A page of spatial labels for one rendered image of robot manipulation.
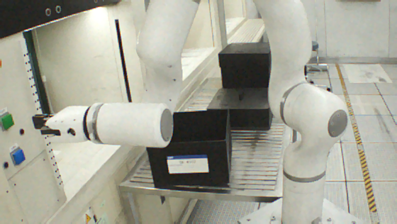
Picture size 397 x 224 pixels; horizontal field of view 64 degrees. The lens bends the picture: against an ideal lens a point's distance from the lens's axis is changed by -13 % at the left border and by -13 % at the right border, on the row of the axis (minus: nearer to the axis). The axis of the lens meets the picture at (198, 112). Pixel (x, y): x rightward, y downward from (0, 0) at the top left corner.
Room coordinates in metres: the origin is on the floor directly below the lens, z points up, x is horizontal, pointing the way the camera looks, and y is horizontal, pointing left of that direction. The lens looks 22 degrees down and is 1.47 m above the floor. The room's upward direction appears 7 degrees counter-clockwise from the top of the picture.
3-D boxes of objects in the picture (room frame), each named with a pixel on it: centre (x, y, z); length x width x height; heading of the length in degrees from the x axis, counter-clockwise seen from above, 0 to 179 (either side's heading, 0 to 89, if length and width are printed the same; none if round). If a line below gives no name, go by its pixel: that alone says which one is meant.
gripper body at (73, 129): (0.69, 0.26, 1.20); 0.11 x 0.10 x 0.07; 71
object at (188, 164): (1.22, 0.04, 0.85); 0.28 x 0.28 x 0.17; 81
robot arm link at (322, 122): (0.77, -0.27, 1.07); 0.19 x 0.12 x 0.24; 21
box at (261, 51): (2.03, -0.33, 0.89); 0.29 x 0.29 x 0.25; 68
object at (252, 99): (1.63, -0.21, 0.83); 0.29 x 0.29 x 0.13; 72
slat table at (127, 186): (1.65, -0.16, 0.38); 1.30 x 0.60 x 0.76; 161
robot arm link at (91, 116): (0.67, 0.20, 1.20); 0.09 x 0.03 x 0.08; 161
